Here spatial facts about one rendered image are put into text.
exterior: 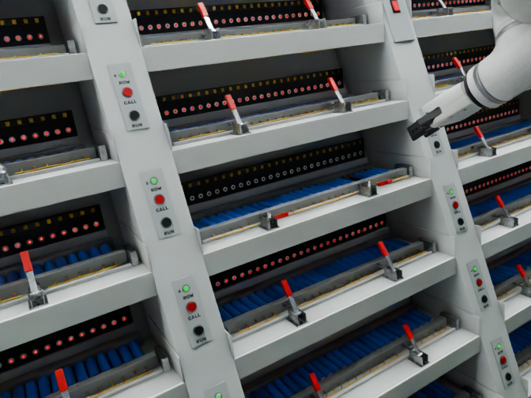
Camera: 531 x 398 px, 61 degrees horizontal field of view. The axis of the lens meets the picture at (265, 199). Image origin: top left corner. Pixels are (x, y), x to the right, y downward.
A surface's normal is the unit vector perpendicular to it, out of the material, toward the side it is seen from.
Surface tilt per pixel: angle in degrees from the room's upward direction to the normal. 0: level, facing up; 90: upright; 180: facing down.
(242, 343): 19
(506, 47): 56
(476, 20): 109
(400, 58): 90
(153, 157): 90
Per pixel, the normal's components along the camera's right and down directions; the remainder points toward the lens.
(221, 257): 0.50, 0.18
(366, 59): -0.86, 0.25
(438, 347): -0.14, -0.95
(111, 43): 0.43, -0.15
